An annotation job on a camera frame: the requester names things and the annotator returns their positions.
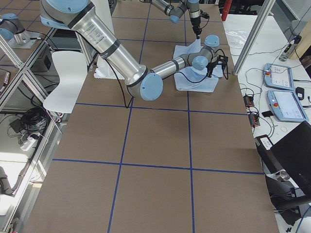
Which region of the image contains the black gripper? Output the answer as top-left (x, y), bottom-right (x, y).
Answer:
top-left (190, 11), bottom-right (209, 39)
top-left (207, 55), bottom-right (228, 78)

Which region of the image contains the light blue button-up shirt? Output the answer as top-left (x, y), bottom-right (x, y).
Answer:
top-left (173, 39), bottom-right (223, 93)

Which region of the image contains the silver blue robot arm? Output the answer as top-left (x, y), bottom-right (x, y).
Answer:
top-left (40, 0), bottom-right (228, 101)
top-left (150, 0), bottom-right (209, 39)

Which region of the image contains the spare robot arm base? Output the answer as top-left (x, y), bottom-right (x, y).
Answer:
top-left (0, 13), bottom-right (34, 49)

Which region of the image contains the clear plastic bag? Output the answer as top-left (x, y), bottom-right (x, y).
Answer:
top-left (225, 29), bottom-right (247, 49)

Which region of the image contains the red fire extinguisher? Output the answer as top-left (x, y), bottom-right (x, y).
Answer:
top-left (221, 0), bottom-right (232, 21)

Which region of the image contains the upper blue teach pendant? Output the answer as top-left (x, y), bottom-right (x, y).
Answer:
top-left (263, 63), bottom-right (294, 90)

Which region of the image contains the blue teach pendant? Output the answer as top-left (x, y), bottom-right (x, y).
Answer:
top-left (263, 63), bottom-right (294, 90)
top-left (267, 89), bottom-right (309, 122)

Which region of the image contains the lower blue teach pendant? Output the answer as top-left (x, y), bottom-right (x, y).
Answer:
top-left (267, 89), bottom-right (309, 122)

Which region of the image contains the black laptop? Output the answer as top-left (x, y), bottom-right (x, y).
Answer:
top-left (255, 121), bottom-right (311, 195)

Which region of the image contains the white plastic chair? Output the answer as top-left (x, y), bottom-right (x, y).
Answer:
top-left (43, 51), bottom-right (87, 114)

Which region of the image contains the white power strip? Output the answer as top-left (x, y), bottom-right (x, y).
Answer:
top-left (20, 136), bottom-right (38, 151)

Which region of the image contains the grey aluminium post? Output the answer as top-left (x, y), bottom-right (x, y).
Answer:
top-left (233, 0), bottom-right (276, 75)

